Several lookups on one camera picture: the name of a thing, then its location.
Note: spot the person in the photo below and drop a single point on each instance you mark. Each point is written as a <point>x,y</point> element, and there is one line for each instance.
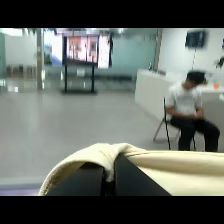
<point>185,103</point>

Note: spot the black folding chair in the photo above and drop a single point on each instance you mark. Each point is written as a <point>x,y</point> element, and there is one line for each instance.
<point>165,120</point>

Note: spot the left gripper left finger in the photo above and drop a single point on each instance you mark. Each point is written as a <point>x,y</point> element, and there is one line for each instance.
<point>85,181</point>

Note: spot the beige garment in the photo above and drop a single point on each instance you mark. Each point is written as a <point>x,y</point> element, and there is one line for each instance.
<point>186,171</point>

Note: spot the white counter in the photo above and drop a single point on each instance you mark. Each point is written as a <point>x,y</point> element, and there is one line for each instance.
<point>150,93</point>

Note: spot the black wall screen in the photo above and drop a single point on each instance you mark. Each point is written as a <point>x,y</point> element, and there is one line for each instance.
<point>195,39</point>

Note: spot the display screen on black stand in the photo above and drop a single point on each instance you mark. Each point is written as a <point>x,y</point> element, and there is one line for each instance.
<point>83,50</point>

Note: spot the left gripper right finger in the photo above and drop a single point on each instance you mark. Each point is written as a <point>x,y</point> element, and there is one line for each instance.
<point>133,180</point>

